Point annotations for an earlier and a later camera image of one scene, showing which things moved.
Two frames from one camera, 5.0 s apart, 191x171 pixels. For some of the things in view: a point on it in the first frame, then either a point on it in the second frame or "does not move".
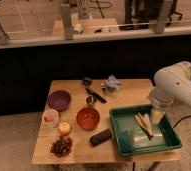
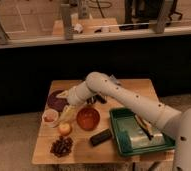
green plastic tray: (131, 139) does not move
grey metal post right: (159, 27) does not move
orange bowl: (88, 118) does not move
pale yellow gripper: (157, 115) → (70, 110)
